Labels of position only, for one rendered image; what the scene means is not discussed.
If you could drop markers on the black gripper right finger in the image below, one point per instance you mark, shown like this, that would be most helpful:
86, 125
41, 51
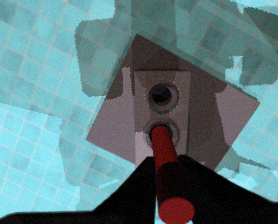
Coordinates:
217, 200

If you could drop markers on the grey plate with holes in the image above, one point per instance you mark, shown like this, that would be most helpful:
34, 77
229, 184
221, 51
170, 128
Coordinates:
170, 108

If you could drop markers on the red peg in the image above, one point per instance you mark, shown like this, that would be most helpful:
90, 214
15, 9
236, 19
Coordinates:
173, 199

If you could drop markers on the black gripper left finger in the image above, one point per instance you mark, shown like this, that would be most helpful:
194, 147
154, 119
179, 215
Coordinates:
133, 202

